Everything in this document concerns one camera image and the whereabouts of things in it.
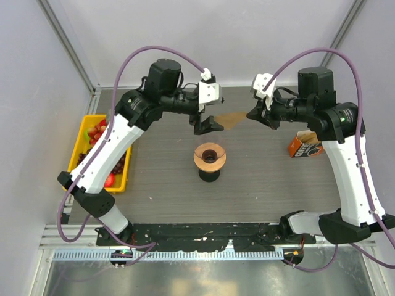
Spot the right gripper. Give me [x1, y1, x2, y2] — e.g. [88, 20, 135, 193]
[247, 88, 314, 130]

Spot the brown paper coffee filter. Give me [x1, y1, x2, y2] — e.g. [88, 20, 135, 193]
[214, 112, 247, 130]

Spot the pink glass dripper cone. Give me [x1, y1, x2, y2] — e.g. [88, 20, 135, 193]
[193, 134, 226, 164]

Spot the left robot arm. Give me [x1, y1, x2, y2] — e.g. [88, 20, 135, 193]
[57, 59, 223, 245]

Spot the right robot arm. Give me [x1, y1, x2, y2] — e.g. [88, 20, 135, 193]
[246, 67, 394, 244]

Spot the dark red coffee server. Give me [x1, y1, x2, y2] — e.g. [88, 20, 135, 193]
[198, 156, 220, 183]

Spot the orange coffee filter box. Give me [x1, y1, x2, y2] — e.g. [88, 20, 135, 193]
[288, 130, 324, 158]

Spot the purple grape bunch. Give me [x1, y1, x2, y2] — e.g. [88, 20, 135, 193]
[77, 149, 126, 175]

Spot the red apple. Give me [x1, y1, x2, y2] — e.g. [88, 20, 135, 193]
[104, 173, 115, 188]

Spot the yellow plastic tray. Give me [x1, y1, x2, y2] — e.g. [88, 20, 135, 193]
[67, 114, 133, 194]

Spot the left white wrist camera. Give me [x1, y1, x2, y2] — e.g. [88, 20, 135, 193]
[198, 68, 224, 113]

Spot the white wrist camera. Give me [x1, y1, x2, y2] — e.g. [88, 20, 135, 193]
[198, 68, 224, 113]
[251, 73, 277, 110]

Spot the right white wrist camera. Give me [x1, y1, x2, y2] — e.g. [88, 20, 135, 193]
[251, 73, 277, 110]

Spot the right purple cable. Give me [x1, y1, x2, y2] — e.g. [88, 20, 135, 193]
[262, 47, 395, 272]

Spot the purple cable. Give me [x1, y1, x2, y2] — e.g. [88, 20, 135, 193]
[262, 47, 395, 272]
[57, 46, 210, 242]

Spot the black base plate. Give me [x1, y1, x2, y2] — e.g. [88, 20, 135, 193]
[96, 222, 317, 253]

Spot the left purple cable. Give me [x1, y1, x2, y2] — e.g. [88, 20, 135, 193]
[57, 46, 210, 242]

